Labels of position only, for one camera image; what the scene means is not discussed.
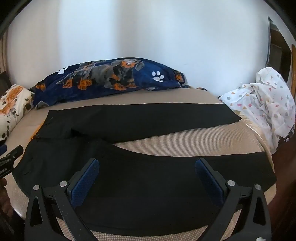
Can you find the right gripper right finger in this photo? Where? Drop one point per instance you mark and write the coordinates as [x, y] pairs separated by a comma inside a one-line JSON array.
[[254, 220]]

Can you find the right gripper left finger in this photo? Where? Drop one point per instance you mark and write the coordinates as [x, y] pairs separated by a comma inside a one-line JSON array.
[[41, 222]]

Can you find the black pants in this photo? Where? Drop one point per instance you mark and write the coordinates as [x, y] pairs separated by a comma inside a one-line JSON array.
[[134, 193]]

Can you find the person's left hand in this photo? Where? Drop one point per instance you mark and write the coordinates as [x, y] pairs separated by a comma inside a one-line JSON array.
[[6, 207]]

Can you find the white floral pillow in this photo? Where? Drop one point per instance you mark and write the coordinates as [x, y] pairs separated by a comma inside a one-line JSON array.
[[15, 103]]

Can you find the white patterned sheet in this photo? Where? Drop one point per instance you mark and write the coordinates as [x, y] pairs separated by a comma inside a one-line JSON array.
[[268, 103]]

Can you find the navy dog print blanket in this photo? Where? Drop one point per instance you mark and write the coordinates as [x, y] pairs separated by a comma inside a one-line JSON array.
[[101, 78]]

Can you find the dark wooden door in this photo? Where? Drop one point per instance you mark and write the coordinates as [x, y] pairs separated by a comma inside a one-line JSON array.
[[280, 56]]

